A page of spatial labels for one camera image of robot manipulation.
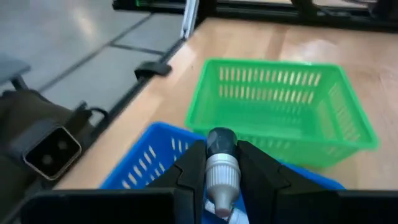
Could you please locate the black table edge frame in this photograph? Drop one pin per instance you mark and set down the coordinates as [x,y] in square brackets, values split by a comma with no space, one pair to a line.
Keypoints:
[248,12]

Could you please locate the white object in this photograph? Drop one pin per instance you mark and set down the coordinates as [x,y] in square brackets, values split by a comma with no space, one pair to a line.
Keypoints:
[239,217]

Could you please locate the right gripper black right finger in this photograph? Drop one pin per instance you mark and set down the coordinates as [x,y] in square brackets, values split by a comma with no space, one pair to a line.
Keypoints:
[261,186]

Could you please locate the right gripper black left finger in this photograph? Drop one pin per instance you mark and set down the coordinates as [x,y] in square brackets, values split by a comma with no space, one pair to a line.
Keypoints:
[189,180]

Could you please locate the silver frame bracket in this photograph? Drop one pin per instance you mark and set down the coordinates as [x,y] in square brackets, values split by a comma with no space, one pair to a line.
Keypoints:
[189,18]

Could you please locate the grey bench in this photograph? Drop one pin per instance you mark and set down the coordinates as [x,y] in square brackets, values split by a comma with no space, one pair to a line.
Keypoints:
[12,67]

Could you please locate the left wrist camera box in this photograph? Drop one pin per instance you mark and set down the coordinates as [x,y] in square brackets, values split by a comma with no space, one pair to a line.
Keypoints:
[51,152]

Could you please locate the blue plastic basket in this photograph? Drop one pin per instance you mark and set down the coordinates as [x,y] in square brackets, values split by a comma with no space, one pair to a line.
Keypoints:
[140,161]

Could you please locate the green plastic basket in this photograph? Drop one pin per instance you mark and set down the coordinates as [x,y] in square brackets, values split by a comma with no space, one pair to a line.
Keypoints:
[264,115]

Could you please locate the black table clamp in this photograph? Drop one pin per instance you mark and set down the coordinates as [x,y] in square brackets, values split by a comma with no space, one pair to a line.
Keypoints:
[152,70]

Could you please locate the dark bottle with grey nozzle cap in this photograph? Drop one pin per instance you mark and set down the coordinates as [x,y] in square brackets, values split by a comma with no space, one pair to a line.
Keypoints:
[222,174]

